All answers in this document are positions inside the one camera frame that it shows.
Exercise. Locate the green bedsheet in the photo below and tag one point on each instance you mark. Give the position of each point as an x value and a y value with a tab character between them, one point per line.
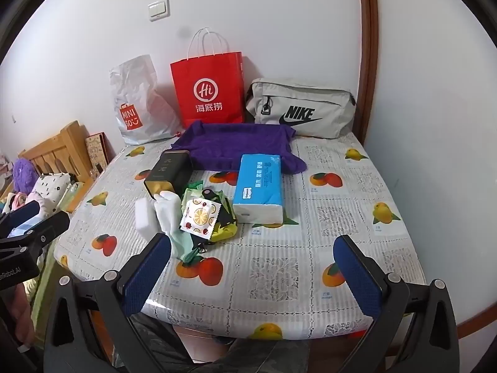
44	279

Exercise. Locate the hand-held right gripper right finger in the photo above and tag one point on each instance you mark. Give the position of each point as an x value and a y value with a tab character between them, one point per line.
357	276

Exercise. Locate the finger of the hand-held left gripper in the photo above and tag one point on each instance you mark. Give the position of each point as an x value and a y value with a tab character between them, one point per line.
23	214
52	225

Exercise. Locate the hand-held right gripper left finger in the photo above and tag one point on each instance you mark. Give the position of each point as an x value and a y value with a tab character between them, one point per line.
149	276

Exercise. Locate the person's dark pants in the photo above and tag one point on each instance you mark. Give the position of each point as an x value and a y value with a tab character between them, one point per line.
248	357

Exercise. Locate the person's left hand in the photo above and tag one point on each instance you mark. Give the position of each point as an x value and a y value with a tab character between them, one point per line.
22	312

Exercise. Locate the light green tissue packet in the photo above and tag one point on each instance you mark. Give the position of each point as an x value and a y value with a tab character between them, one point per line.
190	198

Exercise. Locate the fruit printed tablecloth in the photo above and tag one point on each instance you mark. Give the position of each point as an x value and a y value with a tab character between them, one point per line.
271	272

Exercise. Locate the bright green wipes packet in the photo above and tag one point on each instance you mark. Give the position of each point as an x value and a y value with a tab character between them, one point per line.
196	185

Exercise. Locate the purple towel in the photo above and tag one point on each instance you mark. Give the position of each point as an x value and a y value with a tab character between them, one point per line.
229	143

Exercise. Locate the yellow and black pouch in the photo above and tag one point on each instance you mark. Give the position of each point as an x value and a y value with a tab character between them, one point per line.
225	229

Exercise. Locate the white wall light switch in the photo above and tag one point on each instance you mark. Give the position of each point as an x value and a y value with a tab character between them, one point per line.
159	9

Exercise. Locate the brown wooden door frame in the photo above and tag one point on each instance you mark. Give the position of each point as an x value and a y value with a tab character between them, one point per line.
367	46

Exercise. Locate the white plastic shopping bag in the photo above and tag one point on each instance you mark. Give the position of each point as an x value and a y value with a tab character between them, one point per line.
136	101

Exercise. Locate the grey waist bag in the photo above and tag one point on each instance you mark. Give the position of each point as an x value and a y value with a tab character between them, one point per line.
303	105

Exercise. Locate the white dotted pillow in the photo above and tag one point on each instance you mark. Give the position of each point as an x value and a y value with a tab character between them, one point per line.
48	190

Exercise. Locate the dark green tin box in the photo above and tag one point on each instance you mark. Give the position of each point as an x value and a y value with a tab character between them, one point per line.
169	171

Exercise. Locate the purple plush toy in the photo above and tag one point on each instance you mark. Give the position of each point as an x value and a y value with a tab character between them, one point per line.
24	173

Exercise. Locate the red paper shopping bag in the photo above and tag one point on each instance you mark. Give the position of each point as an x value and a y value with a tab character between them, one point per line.
207	89

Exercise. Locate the blue tissue pack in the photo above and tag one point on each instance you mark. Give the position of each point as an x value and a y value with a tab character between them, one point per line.
258	186

